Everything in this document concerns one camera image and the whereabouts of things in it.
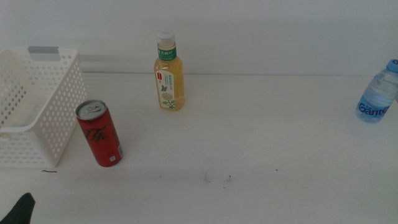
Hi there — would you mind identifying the yellow tea bottle white cap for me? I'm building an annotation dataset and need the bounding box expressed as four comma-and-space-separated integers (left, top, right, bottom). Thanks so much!
154, 29, 186, 111

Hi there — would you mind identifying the red cola can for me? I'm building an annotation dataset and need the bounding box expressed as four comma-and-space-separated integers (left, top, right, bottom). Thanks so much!
75, 99, 124, 168

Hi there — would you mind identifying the clear water bottle blue cap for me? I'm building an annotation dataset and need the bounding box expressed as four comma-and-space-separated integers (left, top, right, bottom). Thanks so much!
355, 58, 398, 123

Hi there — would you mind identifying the white perforated plastic basket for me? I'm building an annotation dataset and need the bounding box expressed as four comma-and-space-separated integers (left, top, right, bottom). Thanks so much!
0, 46, 88, 169

